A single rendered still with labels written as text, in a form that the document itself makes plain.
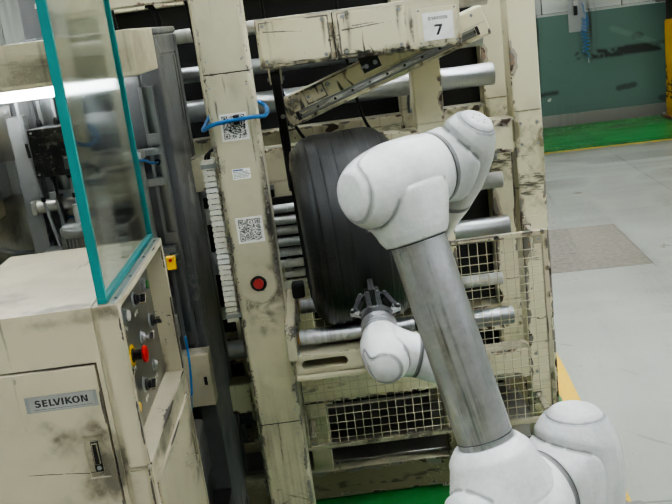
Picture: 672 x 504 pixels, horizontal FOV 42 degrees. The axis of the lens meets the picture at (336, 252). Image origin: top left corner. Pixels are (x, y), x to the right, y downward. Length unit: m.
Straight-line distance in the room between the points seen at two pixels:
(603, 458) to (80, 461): 1.06
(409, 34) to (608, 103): 9.40
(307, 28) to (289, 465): 1.31
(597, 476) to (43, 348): 1.10
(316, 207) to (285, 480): 0.90
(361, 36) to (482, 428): 1.45
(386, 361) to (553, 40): 10.03
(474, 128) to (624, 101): 10.49
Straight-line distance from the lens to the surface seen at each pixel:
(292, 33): 2.65
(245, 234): 2.47
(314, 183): 2.31
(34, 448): 1.98
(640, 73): 12.04
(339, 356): 2.56
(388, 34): 2.66
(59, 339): 1.87
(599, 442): 1.67
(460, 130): 1.56
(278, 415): 2.65
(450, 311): 1.50
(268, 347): 2.57
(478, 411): 1.53
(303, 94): 2.80
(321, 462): 3.38
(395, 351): 1.92
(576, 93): 11.87
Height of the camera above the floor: 1.77
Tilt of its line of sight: 15 degrees down
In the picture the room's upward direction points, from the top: 7 degrees counter-clockwise
